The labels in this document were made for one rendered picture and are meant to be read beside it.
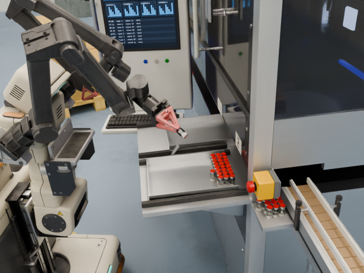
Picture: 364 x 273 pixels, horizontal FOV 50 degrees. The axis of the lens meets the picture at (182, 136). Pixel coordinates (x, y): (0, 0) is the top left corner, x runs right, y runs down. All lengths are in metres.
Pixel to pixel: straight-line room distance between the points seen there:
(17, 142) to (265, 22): 0.85
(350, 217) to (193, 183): 0.63
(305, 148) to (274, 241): 0.43
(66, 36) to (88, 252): 1.42
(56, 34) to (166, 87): 1.29
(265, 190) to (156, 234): 1.41
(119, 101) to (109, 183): 1.90
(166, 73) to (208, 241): 1.09
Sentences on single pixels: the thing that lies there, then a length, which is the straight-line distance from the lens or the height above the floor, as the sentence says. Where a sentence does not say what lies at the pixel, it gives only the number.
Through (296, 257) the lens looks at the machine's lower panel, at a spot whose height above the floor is 0.56.
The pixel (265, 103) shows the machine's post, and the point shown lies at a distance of 1.26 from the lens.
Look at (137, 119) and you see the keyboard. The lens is 2.19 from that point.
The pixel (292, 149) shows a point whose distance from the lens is 1.38.
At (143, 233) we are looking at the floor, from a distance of 2.65.
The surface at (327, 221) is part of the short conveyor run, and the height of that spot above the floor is 0.93.
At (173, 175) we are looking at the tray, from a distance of 1.60.
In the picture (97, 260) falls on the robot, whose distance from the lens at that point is 2.15.
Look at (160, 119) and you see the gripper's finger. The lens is 1.27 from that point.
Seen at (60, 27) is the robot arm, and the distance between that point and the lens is 1.04.
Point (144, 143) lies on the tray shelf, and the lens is 1.84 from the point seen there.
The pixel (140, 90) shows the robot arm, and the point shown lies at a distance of 1.27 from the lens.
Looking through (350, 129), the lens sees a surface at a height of 1.14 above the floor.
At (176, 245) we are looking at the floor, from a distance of 2.54.
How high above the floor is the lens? 1.81
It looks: 30 degrees down
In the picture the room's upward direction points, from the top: 4 degrees counter-clockwise
